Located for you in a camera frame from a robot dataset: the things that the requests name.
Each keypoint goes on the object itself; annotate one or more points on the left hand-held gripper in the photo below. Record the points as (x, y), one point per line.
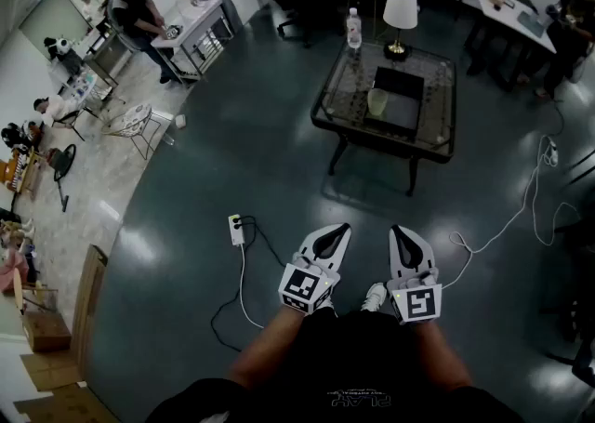
(304, 288)

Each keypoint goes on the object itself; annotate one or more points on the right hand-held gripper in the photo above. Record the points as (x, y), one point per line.
(420, 302)

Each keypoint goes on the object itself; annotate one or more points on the pale green cup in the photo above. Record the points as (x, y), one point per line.
(377, 102)

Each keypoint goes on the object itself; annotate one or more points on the black tray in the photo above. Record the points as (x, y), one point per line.
(404, 86)

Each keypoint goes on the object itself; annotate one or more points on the person's right forearm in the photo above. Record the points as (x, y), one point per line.
(441, 356)

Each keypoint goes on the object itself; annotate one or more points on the person's left forearm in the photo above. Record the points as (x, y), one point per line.
(267, 349)

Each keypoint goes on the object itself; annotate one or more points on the person's right white shoe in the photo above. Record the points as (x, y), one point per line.
(374, 296)

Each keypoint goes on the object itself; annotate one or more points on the person's white shoe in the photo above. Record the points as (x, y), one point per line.
(326, 304)
(374, 296)

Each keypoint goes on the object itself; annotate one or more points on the person's left white shoe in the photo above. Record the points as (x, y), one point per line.
(326, 304)

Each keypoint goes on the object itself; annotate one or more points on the white power strip with plugs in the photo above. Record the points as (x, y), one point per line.
(236, 230)

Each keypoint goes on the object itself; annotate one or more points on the person's black clothing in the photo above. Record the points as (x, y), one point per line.
(348, 365)

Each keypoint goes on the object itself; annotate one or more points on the glass coffee table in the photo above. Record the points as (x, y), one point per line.
(344, 96)

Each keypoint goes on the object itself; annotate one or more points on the slim white power strip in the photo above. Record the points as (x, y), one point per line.
(552, 151)

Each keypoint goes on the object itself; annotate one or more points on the small white floor device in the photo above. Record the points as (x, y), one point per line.
(180, 121)

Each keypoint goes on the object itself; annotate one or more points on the clear water bottle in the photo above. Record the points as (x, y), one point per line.
(353, 30)

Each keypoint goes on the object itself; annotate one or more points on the upright cardboard panel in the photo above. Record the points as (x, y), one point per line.
(90, 300)

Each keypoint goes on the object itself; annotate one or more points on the white shade table lamp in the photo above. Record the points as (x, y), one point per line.
(400, 5)

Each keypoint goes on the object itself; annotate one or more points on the white desk with black legs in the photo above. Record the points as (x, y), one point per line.
(506, 17)

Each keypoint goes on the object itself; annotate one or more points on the grey laptop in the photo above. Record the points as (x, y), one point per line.
(531, 23)

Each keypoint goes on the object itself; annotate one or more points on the black floor fan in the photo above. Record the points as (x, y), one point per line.
(62, 163)

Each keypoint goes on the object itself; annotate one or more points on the grey metal desk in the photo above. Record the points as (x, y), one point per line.
(109, 56)

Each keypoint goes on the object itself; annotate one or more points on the cardboard box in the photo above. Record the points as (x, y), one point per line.
(46, 333)

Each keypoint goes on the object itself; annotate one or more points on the small patterned table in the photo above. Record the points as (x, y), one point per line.
(83, 86)

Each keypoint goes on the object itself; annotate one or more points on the wooden stool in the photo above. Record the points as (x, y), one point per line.
(28, 291)

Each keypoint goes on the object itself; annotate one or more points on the flat cardboard sheets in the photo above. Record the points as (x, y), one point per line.
(60, 393)

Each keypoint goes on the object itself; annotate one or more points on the wooden rack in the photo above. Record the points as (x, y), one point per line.
(21, 175)

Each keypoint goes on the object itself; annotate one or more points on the pink bag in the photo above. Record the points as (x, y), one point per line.
(11, 272)

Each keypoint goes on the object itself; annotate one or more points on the white table with metal frame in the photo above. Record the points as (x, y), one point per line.
(195, 21)

